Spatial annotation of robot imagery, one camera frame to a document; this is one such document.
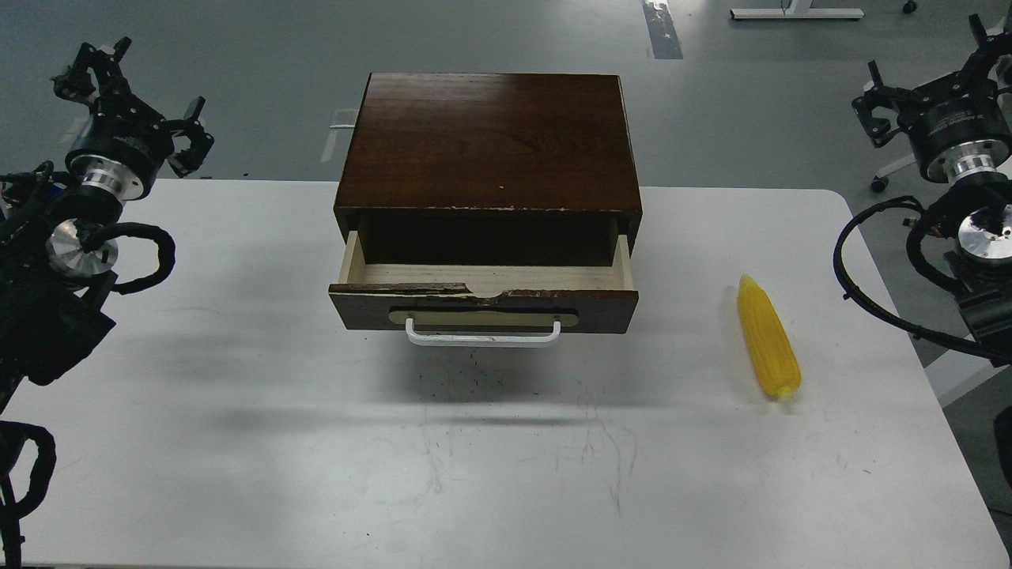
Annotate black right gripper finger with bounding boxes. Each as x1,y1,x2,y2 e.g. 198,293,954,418
961,14,1011,88
851,60,922,149

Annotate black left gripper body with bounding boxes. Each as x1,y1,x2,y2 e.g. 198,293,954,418
65,96,175,202

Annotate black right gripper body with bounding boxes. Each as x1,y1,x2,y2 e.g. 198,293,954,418
906,75,1010,183

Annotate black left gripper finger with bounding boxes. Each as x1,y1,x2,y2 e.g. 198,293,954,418
164,96,214,178
51,36,133,107

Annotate yellow corn cob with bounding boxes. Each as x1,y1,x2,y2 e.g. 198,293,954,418
736,274,802,402

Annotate wooden drawer with white handle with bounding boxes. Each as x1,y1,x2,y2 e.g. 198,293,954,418
328,232,639,347

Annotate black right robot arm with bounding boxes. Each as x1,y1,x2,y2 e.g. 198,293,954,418
832,14,1011,367

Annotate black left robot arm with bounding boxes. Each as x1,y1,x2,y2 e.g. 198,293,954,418
1,37,214,407

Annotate dark wooden drawer cabinet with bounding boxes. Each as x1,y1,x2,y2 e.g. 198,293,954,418
334,72,643,266

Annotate white wheeled stand base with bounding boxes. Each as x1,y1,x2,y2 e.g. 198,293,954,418
870,153,916,194

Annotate white table leg base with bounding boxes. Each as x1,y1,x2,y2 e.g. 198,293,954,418
729,1,865,21

